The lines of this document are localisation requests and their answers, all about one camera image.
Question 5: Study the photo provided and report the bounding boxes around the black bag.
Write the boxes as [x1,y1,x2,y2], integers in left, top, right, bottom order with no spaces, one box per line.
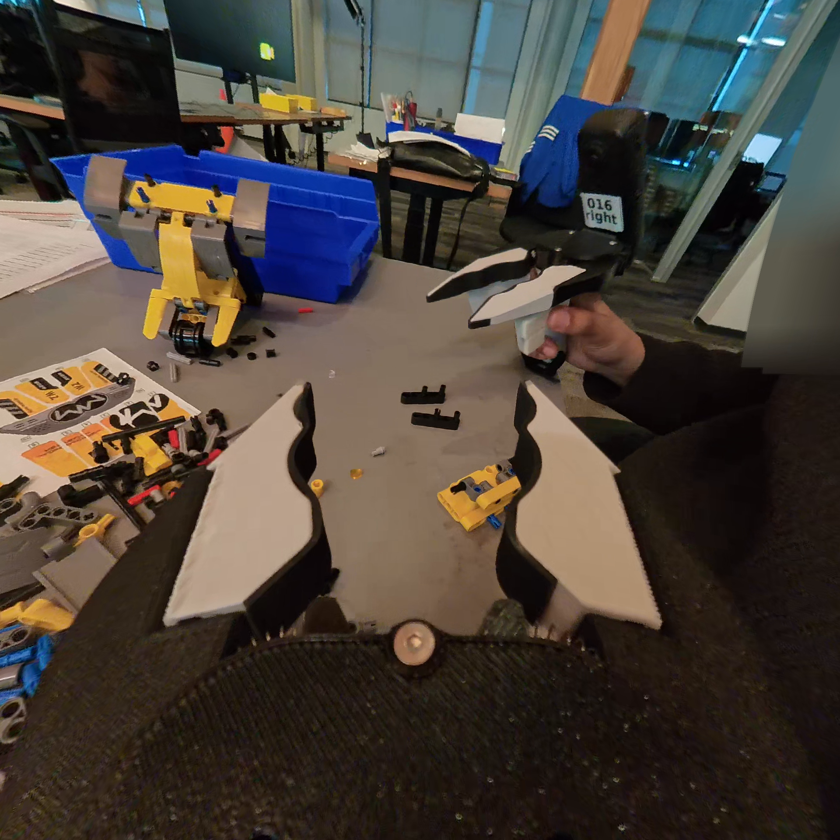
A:
[388,140,492,183]

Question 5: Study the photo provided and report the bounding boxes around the black television screen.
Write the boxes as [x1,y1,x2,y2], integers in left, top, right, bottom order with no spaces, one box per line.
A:
[163,0,298,85]

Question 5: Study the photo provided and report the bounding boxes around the person's right hand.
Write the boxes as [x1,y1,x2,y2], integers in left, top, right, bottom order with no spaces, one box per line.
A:
[528,292,647,385]

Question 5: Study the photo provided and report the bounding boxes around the dark computer monitor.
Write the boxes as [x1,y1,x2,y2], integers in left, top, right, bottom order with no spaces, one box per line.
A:
[49,0,183,157]

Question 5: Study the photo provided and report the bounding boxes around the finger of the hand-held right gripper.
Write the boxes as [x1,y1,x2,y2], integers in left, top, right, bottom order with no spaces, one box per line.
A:
[467,264,588,329]
[425,247,537,304]

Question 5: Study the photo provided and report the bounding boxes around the small blue storage bin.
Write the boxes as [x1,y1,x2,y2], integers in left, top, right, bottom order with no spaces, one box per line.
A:
[386,120,506,165]

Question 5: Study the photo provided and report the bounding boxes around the pen holder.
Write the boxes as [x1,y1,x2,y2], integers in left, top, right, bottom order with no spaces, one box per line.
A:
[381,92,421,132]

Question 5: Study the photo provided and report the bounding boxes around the yellow brick assembly grey connectors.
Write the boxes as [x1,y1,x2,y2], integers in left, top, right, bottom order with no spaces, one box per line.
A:
[437,461,522,531]

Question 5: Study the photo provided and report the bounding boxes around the blue jacket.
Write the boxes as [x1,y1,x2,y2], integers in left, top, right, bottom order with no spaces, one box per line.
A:
[521,95,595,210]

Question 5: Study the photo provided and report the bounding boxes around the pile of building brick pieces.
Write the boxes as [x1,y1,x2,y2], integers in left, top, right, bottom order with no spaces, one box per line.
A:
[0,407,250,746]

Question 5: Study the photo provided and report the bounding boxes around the large blue plastic bin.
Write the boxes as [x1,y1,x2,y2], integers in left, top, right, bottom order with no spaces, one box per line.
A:
[51,144,382,304]

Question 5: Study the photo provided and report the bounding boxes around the yellow grey sticker sheet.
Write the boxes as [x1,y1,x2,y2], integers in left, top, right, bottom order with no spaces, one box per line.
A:
[0,348,202,500]

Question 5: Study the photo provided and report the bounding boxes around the wooden post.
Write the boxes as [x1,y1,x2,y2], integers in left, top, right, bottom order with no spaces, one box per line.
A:
[581,0,652,105]

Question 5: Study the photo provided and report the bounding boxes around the printed paper sheets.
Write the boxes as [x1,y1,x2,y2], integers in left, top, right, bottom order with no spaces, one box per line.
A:
[0,199,114,301]

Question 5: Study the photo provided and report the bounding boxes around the person's dark clothing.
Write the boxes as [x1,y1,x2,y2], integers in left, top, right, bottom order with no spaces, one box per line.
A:
[567,367,840,840]

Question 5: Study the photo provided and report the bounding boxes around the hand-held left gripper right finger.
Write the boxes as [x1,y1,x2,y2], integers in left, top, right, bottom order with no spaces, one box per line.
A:
[494,381,662,641]

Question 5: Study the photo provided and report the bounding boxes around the wooden desk black legs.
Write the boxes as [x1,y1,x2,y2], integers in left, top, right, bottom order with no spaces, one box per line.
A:
[327,150,514,266]
[177,98,353,173]

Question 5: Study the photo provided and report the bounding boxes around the yellow toy vehicle model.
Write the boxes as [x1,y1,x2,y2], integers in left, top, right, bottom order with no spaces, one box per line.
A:
[84,155,271,358]

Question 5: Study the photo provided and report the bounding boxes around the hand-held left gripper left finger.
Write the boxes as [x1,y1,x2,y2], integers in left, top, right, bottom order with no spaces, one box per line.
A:
[163,382,336,636]

